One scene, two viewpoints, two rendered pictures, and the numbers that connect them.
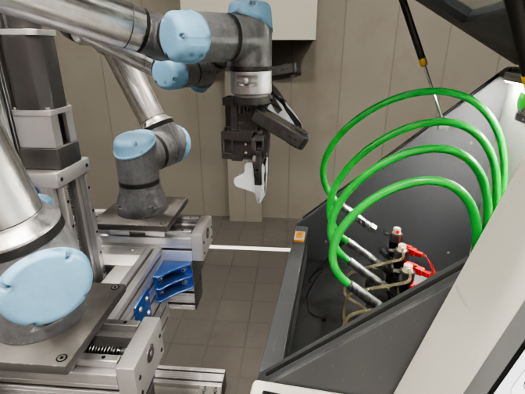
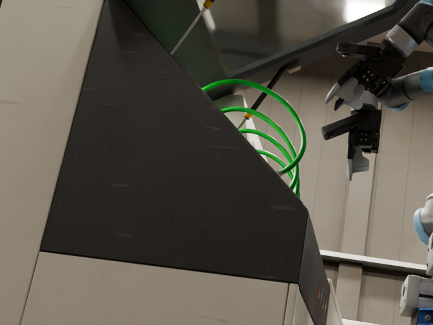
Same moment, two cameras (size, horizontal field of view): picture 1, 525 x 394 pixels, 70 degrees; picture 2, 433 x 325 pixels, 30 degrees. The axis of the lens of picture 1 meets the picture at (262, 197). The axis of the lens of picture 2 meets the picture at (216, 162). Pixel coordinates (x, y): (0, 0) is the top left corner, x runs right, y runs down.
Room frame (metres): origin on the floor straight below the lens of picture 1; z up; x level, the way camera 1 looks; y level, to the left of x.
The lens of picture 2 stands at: (2.80, -0.22, 0.42)
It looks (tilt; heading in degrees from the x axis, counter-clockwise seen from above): 20 degrees up; 184
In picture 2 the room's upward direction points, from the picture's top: 11 degrees clockwise
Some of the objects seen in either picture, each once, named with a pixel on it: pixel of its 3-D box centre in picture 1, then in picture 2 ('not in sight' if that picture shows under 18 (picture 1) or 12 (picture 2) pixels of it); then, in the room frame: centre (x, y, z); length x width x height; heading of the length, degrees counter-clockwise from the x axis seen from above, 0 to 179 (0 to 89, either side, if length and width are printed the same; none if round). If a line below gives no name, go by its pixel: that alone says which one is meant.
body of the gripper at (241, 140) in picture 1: (248, 127); (364, 129); (0.72, 0.03, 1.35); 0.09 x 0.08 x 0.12; 79
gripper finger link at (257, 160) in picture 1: (258, 162); not in sight; (0.69, 0.01, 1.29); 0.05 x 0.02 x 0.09; 169
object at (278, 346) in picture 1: (290, 303); (308, 285); (0.82, -0.07, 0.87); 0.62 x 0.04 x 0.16; 169
